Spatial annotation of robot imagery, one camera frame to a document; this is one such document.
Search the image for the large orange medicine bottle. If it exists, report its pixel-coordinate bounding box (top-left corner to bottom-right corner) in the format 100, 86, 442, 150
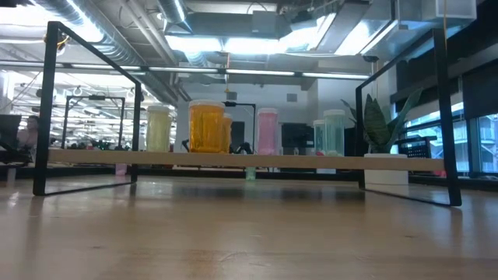
188, 99, 226, 154
222, 112, 233, 154

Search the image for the small yellow medicine bottle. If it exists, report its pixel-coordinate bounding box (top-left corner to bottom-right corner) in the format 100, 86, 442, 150
146, 104, 174, 153

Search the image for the fluorescent light strip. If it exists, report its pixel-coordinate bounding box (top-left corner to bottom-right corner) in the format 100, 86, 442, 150
69, 64, 370, 81

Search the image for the green plant in white pot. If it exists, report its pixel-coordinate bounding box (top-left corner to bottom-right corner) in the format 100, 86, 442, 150
340, 87, 425, 186

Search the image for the black metal rack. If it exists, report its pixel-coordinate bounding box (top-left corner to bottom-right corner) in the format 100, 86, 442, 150
61, 94, 126, 151

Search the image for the black crate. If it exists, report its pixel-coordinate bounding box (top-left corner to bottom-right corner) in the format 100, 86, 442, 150
396, 135, 444, 160

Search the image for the person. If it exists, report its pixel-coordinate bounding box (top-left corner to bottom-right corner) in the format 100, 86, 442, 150
17, 114, 40, 156

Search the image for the black monitor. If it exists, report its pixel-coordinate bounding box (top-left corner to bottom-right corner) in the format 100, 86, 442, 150
0, 114, 24, 155

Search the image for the black frame stand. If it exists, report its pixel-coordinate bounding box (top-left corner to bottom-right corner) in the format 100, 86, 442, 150
223, 100, 258, 155

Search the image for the black wall screen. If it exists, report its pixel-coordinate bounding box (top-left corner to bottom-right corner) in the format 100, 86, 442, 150
280, 122, 316, 149

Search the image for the silver ventilation duct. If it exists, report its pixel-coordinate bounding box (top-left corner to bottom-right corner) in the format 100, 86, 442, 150
34, 0, 184, 106

